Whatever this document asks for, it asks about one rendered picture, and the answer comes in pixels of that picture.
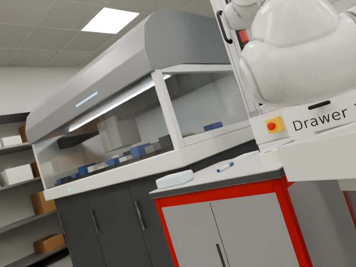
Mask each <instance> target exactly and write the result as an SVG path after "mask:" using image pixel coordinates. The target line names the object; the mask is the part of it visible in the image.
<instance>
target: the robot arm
mask: <svg viewBox="0 0 356 267"><path fill-rule="evenodd" d="M222 17H223V19H224V21H225V24H226V26H227V27H228V28H229V29H231V30H243V29H247V28H251V29H252V42H249V43H247V44H246V45H245V47H244V49H243V50H242V53H241V55H240V60H239V64H238V67H239V72H240V75H241V78H242V81H243V84H244V86H245V88H246V91H247V93H248V95H249V96H250V98H251V99H252V101H254V102H257V103H261V104H265V105H270V106H298V105H304V104H310V103H314V102H318V101H322V100H326V99H330V98H332V97H336V96H339V95H342V94H344V93H347V92H349V91H352V90H355V89H356V0H349V2H348V5H347V11H345V12H343V13H340V14H338V13H337V11H336V10H335V9H334V7H333V6H332V5H331V4H330V3H329V2H328V1H327V0H232V2H230V3H228V4H227V5H226V6H225V8H224V9H223V11H222Z"/></svg>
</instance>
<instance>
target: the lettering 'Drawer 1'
mask: <svg viewBox="0 0 356 267"><path fill-rule="evenodd" d="M345 110H347V109H345ZM345 110H342V113H343V116H344V118H345V114H344V111H345ZM335 113H338V112H334V113H333V114H332V118H333V119H334V120H339V119H341V118H339V119H335V118H334V117H336V116H339V115H340V114H339V113H338V115H335V116H333V115H334V114H335ZM324 118H325V119H326V121H327V122H329V121H330V119H329V114H328V120H327V118H326V117H325V116H324V115H323V121H322V119H321V118H320V117H319V119H320V120H321V122H322V123H323V124H324ZM312 119H315V118H312ZM312 119H310V120H312ZM306 121H308V120H306ZM306 121H304V123H305V126H306V128H307V125H306ZM295 122H300V121H293V125H294V128H295V131H297V130H300V129H302V123H301V122H300V124H301V128H300V129H296V126H295ZM313 122H316V124H315V125H313V124H312V123H313ZM313 122H311V125H312V126H316V125H318V123H317V120H316V119H315V121H313Z"/></svg>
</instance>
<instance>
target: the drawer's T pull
mask: <svg viewBox="0 0 356 267"><path fill-rule="evenodd" d="M330 103H331V101H330V100H327V101H324V102H321V103H317V104H314V105H311V106H309V107H308V109H309V110H312V109H315V108H318V107H322V106H325V105H328V104H330Z"/></svg>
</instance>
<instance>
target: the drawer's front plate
mask: <svg viewBox="0 0 356 267"><path fill-rule="evenodd" d="M327 100H330V101H331V103H330V104H328V105H325V106H322V107H318V108H315V109H312V110H309V109H308V107H309V106H311V105H314V104H317V103H321V102H324V101H327ZM354 104H356V89H355V90H352V91H349V92H347V93H344V94H342V95H339V96H336V97H332V98H330V99H326V100H322V101H318V102H314V103H310V104H304V105H298V106H293V107H291V108H288V109H285V110H282V115H283V118H284V121H285V124H286V127H287V130H288V133H289V136H290V137H291V138H293V137H297V136H301V135H305V134H309V133H312V132H316V131H320V130H324V129H328V128H332V127H336V126H340V125H343V124H347V123H351V122H355V121H356V105H354ZM345 109H347V110H345ZM342 110H345V111H344V114H345V118H344V116H343V113H342ZM334 112H338V113H339V114H340V115H339V116H336V117H334V118H335V119H339V118H341V119H339V120H334V119H333V118H332V114H333V113H334ZM328 114H329V119H330V121H329V122H327V121H326V119H325V118H324V124H323V123H322V122H321V120H320V119H319V117H320V118H321V119H322V121H323V115H324V116H325V117H326V118H327V120H328ZM312 118H315V119H316V120H317V123H318V125H316V126H312V125H311V122H313V121H315V119H312ZM310 119H312V120H310ZM306 120H308V121H306ZM293 121H300V122H301V123H302V129H300V128H301V124H300V122H295V126H296V129H300V130H297V131H295V128H294V125H293ZM304 121H306V125H307V128H306V126H305V123H304Z"/></svg>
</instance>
